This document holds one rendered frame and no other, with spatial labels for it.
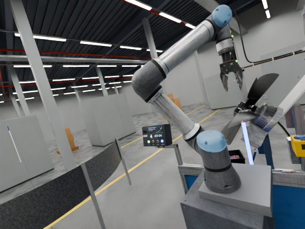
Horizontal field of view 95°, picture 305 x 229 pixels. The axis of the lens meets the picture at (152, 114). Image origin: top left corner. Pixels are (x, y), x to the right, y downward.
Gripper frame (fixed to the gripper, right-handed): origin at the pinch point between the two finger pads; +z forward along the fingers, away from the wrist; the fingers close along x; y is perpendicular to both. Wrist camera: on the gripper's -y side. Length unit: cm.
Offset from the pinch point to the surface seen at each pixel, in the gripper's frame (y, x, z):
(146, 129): -10, -77, 20
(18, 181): 20, -611, 129
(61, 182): 39, -170, 55
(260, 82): -48, 14, 4
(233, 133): -49, -12, 43
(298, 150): -9.5, 22.5, 40.8
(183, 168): -13, -50, 59
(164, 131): -9, -58, 24
